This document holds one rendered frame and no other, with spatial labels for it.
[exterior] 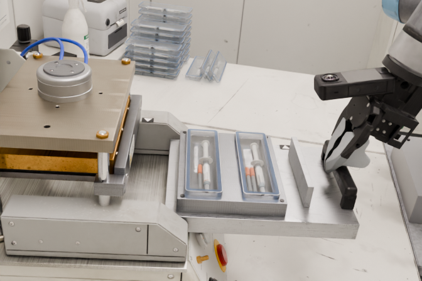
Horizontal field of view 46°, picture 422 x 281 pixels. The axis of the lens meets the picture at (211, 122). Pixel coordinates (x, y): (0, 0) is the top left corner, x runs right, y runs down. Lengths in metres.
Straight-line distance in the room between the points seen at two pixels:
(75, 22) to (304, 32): 1.91
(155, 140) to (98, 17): 0.83
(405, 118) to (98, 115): 0.45
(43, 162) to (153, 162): 0.26
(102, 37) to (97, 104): 0.98
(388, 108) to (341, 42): 2.49
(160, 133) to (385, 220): 0.56
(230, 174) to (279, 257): 0.29
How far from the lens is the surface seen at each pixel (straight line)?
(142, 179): 0.88
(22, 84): 0.81
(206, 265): 0.83
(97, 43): 1.73
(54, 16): 1.78
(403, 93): 0.81
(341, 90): 0.75
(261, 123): 1.47
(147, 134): 0.93
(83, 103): 0.74
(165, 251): 0.72
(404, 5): 0.92
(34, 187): 0.88
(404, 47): 0.77
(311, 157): 0.92
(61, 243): 0.73
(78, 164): 0.72
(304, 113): 1.57
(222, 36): 3.28
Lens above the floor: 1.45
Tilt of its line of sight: 29 degrees down
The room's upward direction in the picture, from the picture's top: 5 degrees clockwise
